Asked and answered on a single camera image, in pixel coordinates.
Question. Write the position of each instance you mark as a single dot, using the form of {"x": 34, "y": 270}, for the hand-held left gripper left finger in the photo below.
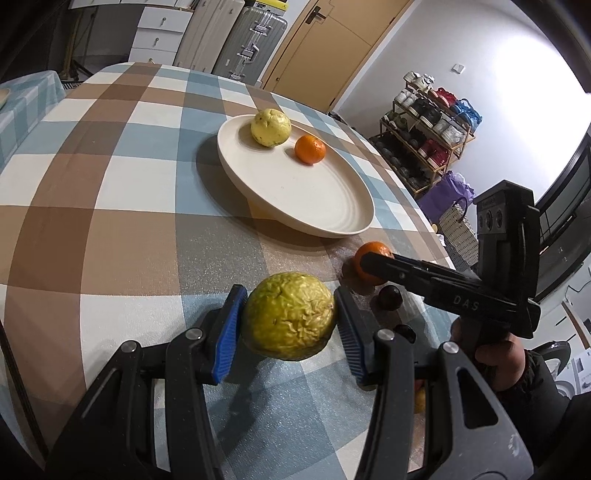
{"x": 228, "y": 332}

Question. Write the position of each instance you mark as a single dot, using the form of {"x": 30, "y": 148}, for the dark glass screen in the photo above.
{"x": 565, "y": 221}

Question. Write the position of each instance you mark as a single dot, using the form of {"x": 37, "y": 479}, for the large cream plate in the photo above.
{"x": 300, "y": 194}

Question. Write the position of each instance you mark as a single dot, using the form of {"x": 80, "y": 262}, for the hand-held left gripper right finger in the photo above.
{"x": 351, "y": 337}

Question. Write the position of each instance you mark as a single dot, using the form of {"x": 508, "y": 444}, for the side table with checked cloth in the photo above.
{"x": 27, "y": 106}

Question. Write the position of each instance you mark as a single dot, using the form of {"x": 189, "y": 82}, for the purple bag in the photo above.
{"x": 443, "y": 196}

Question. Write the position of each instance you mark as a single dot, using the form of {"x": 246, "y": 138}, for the wooden door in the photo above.
{"x": 332, "y": 50}

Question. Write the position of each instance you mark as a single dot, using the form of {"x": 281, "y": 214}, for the white light switch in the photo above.
{"x": 457, "y": 68}

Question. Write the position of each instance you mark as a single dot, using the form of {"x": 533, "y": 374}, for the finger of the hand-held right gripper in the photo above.
{"x": 374, "y": 270}

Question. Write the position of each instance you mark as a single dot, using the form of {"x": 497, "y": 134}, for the brown longan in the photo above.
{"x": 419, "y": 400}

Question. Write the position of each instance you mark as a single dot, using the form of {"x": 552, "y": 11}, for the person's right forearm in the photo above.
{"x": 535, "y": 406}

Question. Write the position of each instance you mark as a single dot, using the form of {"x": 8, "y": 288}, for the checked tablecloth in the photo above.
{"x": 115, "y": 184}

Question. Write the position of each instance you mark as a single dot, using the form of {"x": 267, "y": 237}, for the white woven basket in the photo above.
{"x": 459, "y": 235}

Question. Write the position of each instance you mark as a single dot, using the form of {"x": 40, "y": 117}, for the person's right hand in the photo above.
{"x": 503, "y": 360}

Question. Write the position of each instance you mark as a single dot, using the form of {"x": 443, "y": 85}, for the group of shoes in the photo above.
{"x": 429, "y": 120}

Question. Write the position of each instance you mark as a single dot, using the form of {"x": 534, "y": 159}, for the white cardboard box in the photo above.
{"x": 581, "y": 374}

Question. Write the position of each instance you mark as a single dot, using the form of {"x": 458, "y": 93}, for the silver suitcase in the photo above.
{"x": 251, "y": 46}

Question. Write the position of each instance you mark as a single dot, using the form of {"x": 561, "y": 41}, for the smooth yellow passion fruit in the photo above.
{"x": 271, "y": 128}

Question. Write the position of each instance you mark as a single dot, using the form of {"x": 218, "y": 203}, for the dark purple plum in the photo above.
{"x": 405, "y": 332}
{"x": 390, "y": 297}

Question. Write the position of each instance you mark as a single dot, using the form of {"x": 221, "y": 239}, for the wooden shoe rack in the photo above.
{"x": 459, "y": 147}

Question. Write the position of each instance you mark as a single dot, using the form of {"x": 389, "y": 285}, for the wrinkled yellow passion fruit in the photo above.
{"x": 288, "y": 316}

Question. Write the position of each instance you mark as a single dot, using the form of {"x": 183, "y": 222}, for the white drawer cabinet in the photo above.
{"x": 159, "y": 34}

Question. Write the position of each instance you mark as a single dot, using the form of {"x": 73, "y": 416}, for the orange mandarin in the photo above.
{"x": 374, "y": 248}
{"x": 310, "y": 150}

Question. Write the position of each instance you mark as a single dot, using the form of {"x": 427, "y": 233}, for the beige suitcase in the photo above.
{"x": 207, "y": 32}

